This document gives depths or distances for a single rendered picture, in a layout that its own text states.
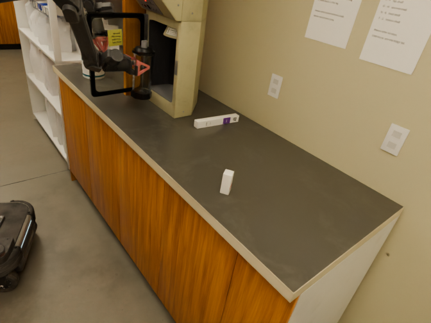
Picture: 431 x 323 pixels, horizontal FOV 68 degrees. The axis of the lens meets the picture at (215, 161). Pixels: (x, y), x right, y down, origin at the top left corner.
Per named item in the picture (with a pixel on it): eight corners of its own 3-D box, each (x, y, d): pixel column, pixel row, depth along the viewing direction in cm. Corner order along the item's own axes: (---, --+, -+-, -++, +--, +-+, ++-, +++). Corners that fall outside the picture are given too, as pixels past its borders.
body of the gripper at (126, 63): (124, 54, 149) (109, 54, 144) (135, 60, 143) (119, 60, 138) (123, 68, 152) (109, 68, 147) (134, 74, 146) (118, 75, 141)
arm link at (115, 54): (86, 50, 138) (86, 69, 136) (95, 38, 129) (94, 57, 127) (113, 58, 145) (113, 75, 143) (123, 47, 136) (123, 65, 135)
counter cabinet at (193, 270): (144, 160, 299) (147, 65, 253) (328, 339, 173) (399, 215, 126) (70, 179, 260) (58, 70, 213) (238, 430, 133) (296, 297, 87)
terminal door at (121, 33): (143, 89, 180) (144, 13, 159) (91, 97, 160) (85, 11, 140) (142, 89, 181) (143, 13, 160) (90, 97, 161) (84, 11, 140)
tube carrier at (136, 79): (145, 90, 166) (147, 47, 156) (156, 97, 160) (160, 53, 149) (126, 91, 159) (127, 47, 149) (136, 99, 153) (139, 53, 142)
